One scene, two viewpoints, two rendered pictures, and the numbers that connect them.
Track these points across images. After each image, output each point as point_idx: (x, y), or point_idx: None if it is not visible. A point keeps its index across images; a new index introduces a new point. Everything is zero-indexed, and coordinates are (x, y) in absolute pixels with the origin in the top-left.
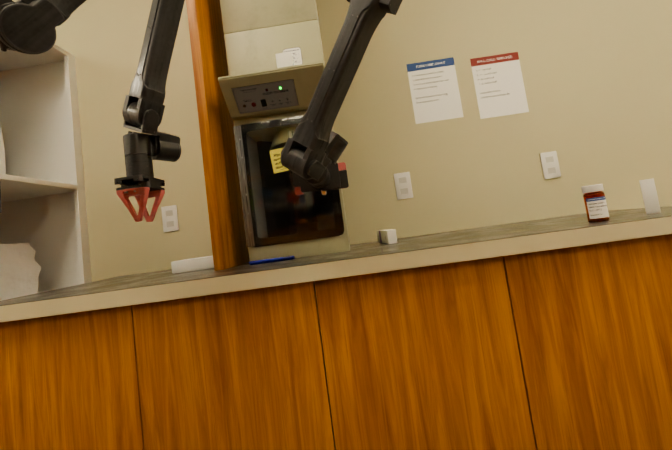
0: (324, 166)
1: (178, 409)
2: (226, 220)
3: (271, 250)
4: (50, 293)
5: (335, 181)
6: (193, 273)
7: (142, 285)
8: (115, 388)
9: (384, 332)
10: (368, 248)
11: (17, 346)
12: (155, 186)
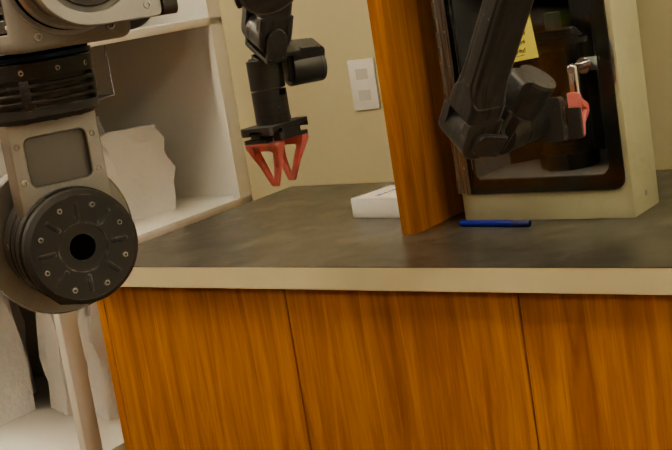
0: (503, 137)
1: (349, 429)
2: (422, 146)
3: (500, 202)
4: (191, 240)
5: (556, 130)
6: (373, 233)
7: (293, 261)
8: (275, 388)
9: (620, 381)
10: (667, 218)
11: (164, 316)
12: (292, 134)
